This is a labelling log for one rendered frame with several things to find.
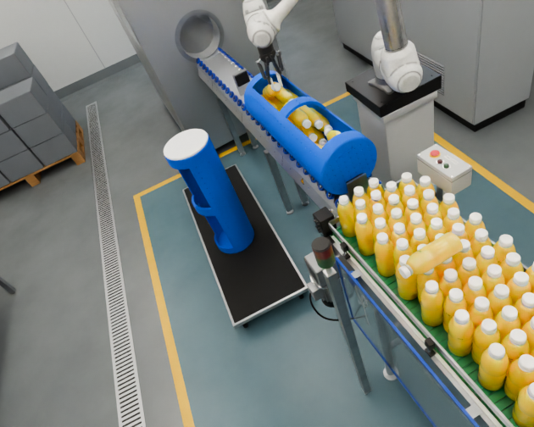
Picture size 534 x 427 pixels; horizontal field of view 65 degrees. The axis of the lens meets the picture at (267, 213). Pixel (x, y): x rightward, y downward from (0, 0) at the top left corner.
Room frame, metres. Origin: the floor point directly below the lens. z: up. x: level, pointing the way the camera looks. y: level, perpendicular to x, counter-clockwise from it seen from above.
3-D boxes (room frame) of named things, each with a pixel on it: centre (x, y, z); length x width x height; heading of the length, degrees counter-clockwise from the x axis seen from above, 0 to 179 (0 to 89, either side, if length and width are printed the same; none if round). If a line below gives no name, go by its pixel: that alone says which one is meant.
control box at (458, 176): (1.16, -0.73, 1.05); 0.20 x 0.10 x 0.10; 10
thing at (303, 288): (2.24, 0.27, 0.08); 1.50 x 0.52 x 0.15; 5
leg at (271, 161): (2.34, -0.17, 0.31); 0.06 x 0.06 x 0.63; 10
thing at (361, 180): (1.32, -0.41, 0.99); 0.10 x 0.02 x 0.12; 100
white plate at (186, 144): (2.16, 0.28, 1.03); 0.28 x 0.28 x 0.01
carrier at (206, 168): (2.16, 0.28, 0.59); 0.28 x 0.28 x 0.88
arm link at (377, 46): (1.87, -0.87, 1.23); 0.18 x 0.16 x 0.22; 170
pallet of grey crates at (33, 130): (4.71, 2.30, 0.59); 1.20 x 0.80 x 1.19; 95
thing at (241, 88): (2.63, -0.19, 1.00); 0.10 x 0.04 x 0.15; 100
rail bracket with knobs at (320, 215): (1.24, -0.22, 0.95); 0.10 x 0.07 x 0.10; 100
